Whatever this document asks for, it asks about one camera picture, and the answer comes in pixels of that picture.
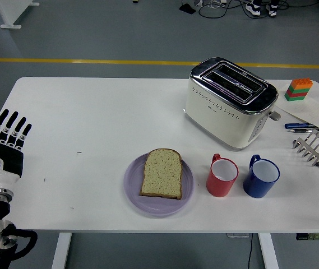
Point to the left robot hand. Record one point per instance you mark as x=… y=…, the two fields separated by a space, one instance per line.
x=5 y=162

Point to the bread slice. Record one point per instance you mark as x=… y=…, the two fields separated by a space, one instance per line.
x=162 y=175

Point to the purple plate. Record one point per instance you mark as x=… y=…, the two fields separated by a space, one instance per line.
x=159 y=207

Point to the white paper sheet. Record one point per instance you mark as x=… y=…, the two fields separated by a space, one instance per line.
x=307 y=107

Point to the metal toast rack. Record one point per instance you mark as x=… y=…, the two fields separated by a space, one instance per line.
x=316 y=145

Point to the blue pen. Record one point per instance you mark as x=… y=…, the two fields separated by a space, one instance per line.
x=296 y=125

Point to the toy brick stack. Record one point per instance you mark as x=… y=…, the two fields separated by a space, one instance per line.
x=298 y=89

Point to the blue mug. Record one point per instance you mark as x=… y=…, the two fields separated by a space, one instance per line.
x=257 y=187

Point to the white table leg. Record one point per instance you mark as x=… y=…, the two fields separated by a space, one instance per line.
x=268 y=252
x=61 y=252

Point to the cream and chrome toaster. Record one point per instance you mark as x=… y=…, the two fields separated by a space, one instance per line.
x=221 y=117

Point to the black table control box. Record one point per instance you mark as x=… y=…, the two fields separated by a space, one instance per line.
x=316 y=236

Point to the person's shoe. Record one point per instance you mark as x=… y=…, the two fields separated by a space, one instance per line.
x=272 y=8
x=253 y=8

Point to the red mug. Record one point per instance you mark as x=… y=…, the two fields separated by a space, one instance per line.
x=219 y=185

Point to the white furniture base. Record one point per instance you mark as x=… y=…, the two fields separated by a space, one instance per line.
x=10 y=11

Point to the black foot pedal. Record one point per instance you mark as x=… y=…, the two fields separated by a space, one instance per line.
x=187 y=9

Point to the white under-table bracket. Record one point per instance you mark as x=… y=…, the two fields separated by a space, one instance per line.
x=237 y=235

